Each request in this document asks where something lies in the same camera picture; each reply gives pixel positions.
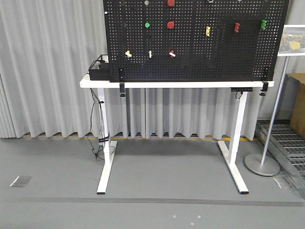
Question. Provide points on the yellow toggle handle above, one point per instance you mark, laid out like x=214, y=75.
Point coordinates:
x=208, y=28

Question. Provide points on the red rotary switch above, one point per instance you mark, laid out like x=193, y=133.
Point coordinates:
x=171, y=53

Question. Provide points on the red mushroom button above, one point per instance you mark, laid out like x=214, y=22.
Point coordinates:
x=171, y=3
x=170, y=25

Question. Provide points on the black clamp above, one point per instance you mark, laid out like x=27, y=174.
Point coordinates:
x=264, y=88
x=122, y=89

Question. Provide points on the red toggle handle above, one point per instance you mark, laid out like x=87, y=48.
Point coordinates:
x=237, y=27

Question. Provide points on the pegboard mounting bracket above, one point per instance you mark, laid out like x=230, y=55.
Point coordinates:
x=121, y=74
x=266, y=72

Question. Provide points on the black electronics box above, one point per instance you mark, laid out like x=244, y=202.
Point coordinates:
x=99, y=69

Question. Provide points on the metal floor plate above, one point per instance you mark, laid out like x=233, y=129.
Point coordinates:
x=21, y=181

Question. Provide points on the metal floor grating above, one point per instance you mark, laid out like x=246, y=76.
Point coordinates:
x=288, y=149

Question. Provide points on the poster sign board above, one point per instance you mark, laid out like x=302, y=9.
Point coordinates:
x=292, y=41

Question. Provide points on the left pegboard mounting bracket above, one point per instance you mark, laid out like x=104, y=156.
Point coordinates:
x=121, y=74

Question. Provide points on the green toggle handle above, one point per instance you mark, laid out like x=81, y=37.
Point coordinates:
x=264, y=24

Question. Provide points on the white standing desk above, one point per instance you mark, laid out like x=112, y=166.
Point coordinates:
x=229, y=153

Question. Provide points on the upper red mushroom button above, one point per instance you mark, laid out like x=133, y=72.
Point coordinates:
x=171, y=3

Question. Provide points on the silver sign stand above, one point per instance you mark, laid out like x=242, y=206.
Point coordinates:
x=262, y=164

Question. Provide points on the desk height control panel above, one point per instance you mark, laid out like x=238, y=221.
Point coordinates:
x=239, y=89

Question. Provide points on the black perforated pegboard panel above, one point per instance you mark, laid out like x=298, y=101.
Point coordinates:
x=224, y=56

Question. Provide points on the right black clamp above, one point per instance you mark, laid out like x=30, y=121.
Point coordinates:
x=264, y=88

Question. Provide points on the lower red mushroom button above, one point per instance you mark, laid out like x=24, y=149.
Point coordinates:
x=170, y=25

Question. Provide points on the right pegboard mounting bracket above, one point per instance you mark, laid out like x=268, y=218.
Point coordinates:
x=266, y=72

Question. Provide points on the yellow-lit rotary switch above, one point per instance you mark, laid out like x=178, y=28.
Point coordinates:
x=128, y=54

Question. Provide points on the left black clamp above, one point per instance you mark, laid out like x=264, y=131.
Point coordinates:
x=122, y=89

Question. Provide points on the brown cardboard box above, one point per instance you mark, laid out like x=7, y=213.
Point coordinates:
x=297, y=122

